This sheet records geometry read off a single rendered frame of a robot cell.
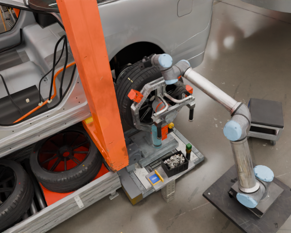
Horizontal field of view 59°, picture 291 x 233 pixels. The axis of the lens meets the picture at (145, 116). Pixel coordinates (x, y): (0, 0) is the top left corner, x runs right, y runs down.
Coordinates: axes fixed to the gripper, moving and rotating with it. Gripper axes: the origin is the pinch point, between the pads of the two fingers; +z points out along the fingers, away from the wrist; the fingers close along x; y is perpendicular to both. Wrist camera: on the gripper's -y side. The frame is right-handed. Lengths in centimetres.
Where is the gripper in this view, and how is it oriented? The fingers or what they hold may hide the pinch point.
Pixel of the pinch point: (142, 62)
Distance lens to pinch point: 211.4
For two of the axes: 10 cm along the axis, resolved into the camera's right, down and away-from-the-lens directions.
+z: -4.0, -1.9, 9.0
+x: -4.2, -8.3, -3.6
